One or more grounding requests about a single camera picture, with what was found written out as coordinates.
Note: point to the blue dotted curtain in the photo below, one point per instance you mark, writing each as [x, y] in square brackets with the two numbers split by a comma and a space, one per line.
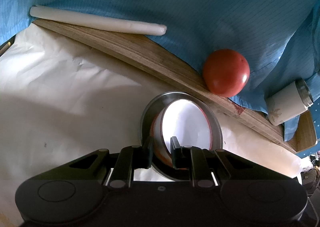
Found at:
[314, 110]

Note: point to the cream table cover sheet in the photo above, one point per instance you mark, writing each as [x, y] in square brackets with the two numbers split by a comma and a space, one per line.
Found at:
[60, 100]

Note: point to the wooden shelf board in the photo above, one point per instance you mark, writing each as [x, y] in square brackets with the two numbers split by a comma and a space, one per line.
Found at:
[142, 53]

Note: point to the white red-rimmed bowl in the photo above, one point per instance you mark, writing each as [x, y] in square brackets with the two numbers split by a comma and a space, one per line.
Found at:
[196, 130]
[162, 129]

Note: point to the red tomato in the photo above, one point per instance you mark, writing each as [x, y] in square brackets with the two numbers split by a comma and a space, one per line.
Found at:
[225, 72]

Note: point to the blue cloth garment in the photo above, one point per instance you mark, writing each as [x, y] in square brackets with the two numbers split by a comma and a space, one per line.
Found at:
[279, 38]

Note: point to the white thermos cup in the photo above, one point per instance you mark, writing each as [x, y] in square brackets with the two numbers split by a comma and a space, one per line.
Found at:
[289, 102]

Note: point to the deep steel bowl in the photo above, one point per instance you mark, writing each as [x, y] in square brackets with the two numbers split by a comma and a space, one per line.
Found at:
[154, 107]

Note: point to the white rolled stick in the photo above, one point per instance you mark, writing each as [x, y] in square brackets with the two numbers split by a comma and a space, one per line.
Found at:
[98, 22]

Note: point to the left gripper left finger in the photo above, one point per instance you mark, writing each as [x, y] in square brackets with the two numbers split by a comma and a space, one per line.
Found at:
[127, 161]

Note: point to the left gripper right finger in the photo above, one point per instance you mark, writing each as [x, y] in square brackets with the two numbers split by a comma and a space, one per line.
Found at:
[194, 160]

